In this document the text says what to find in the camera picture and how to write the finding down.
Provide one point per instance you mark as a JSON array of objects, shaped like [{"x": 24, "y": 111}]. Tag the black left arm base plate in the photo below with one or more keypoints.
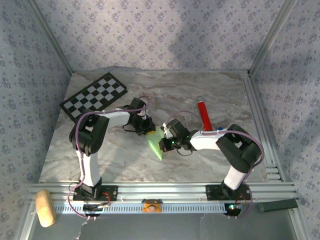
[{"x": 112, "y": 192}]

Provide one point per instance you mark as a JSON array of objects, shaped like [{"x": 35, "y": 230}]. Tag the black and white checkerboard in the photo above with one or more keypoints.
[{"x": 95, "y": 97}]

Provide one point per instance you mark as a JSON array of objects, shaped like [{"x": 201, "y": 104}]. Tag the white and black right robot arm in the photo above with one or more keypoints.
[{"x": 205, "y": 143}]

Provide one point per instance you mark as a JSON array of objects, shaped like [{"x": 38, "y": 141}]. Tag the tan cork block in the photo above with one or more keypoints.
[{"x": 45, "y": 207}]

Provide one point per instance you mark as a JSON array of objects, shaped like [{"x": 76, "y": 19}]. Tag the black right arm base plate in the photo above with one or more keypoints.
[{"x": 212, "y": 192}]

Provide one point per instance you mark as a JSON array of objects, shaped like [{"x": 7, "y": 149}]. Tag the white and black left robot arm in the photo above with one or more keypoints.
[{"x": 88, "y": 165}]

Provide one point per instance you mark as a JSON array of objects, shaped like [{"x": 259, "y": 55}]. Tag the flat black bar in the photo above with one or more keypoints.
[{"x": 277, "y": 205}]

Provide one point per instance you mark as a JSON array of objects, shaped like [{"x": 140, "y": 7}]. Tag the long aluminium mounting rail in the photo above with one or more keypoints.
[{"x": 162, "y": 191}]

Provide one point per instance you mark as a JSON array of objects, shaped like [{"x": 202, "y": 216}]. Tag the red glitter tube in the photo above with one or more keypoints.
[{"x": 203, "y": 115}]

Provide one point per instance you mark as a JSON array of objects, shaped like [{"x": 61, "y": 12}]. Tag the aluminium frame post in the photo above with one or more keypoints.
[
  {"x": 52, "y": 37},
  {"x": 271, "y": 37}
]

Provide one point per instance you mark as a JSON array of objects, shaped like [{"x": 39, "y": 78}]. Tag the small blue block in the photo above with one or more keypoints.
[{"x": 220, "y": 128}]

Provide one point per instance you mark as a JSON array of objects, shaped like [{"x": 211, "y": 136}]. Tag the aluminium side rail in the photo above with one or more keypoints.
[{"x": 253, "y": 100}]

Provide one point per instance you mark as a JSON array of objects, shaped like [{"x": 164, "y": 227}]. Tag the light green paper sheet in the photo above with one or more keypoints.
[{"x": 153, "y": 142}]

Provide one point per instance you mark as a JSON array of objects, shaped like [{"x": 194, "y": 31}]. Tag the orange cartoon figure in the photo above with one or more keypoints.
[{"x": 151, "y": 207}]

